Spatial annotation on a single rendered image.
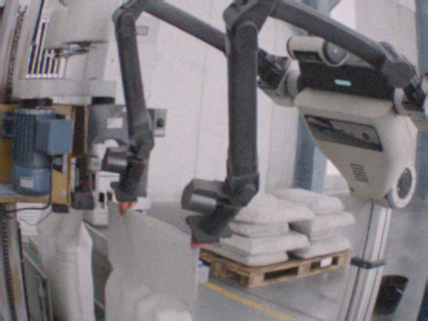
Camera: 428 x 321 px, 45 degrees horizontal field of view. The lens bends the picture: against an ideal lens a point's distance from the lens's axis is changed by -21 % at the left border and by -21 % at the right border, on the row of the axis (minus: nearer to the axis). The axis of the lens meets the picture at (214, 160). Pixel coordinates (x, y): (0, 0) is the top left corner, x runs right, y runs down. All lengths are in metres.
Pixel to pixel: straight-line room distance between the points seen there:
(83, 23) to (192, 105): 5.24
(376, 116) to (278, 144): 6.16
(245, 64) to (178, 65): 5.54
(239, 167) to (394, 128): 0.44
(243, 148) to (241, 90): 0.14
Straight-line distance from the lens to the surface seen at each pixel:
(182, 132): 6.79
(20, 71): 1.83
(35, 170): 1.60
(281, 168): 7.66
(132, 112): 1.66
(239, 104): 1.21
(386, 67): 1.25
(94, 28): 1.65
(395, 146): 1.51
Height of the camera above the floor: 1.39
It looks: 6 degrees down
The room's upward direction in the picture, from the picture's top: 5 degrees clockwise
